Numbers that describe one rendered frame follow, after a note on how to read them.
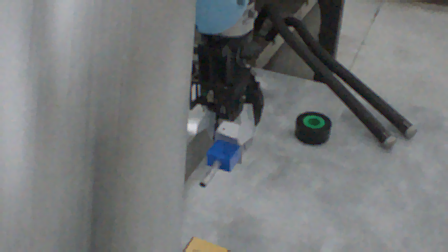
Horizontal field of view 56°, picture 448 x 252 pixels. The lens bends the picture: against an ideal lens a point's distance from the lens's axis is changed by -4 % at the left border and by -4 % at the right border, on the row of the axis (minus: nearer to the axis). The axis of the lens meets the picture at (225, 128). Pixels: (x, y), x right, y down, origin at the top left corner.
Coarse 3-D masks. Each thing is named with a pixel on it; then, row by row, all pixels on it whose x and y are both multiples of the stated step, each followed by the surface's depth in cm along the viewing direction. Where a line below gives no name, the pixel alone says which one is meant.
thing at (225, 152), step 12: (216, 132) 73; (228, 132) 73; (216, 144) 72; (228, 144) 72; (216, 156) 70; (228, 156) 70; (240, 156) 73; (216, 168) 69; (228, 168) 70; (204, 180) 67
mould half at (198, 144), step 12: (192, 60) 113; (192, 96) 90; (192, 120) 87; (228, 120) 99; (192, 132) 85; (204, 132) 88; (192, 144) 84; (204, 144) 90; (192, 156) 86; (204, 156) 92; (192, 168) 87
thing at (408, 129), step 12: (336, 60) 111; (336, 72) 109; (348, 72) 108; (348, 84) 107; (360, 84) 105; (372, 96) 102; (384, 108) 100; (396, 120) 98; (408, 120) 97; (408, 132) 95
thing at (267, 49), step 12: (264, 0) 169; (276, 0) 169; (288, 0) 169; (300, 0) 169; (312, 0) 176; (288, 12) 159; (300, 12) 164; (264, 24) 150; (264, 36) 143; (276, 36) 143; (264, 48) 135; (276, 48) 146; (252, 60) 131; (264, 60) 138
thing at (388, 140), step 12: (300, 48) 110; (312, 60) 107; (324, 72) 105; (336, 84) 102; (348, 96) 100; (348, 108) 100; (360, 108) 98; (360, 120) 98; (372, 120) 95; (372, 132) 95; (384, 132) 93; (384, 144) 93
